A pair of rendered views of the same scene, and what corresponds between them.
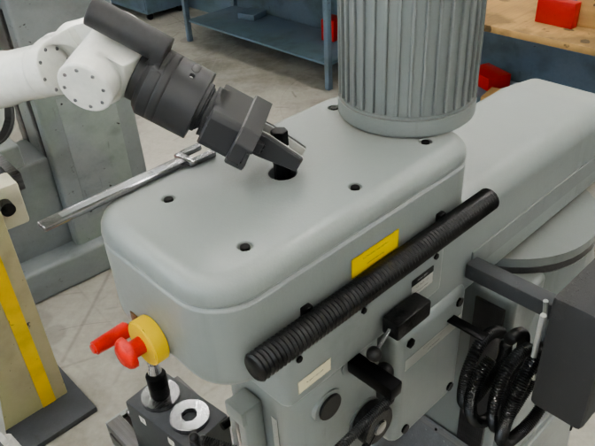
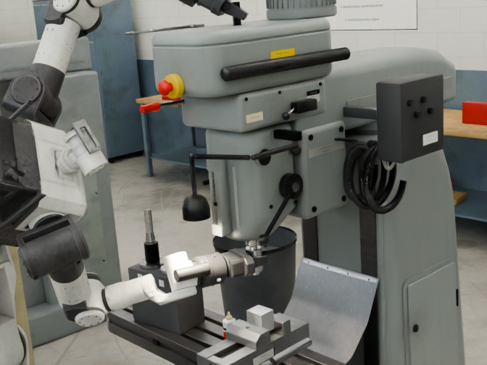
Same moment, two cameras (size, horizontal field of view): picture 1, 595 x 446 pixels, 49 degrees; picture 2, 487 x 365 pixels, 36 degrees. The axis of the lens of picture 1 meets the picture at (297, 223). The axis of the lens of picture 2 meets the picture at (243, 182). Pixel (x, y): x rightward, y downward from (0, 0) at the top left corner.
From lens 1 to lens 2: 1.36 m
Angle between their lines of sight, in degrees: 20
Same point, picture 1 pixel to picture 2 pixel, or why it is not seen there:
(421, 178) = (304, 25)
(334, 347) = (264, 106)
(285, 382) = (239, 112)
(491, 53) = not seen: hidden behind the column
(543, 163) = (388, 64)
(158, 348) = (179, 83)
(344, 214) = (266, 27)
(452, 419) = (356, 259)
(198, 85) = not seen: outside the picture
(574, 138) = (409, 59)
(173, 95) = not seen: outside the picture
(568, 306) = (382, 84)
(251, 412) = (220, 163)
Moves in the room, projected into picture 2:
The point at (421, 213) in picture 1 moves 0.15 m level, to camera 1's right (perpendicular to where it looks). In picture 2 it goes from (306, 46) to (363, 42)
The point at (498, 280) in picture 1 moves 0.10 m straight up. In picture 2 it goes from (359, 108) to (358, 73)
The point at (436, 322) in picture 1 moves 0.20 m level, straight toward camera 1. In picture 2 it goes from (327, 135) to (315, 150)
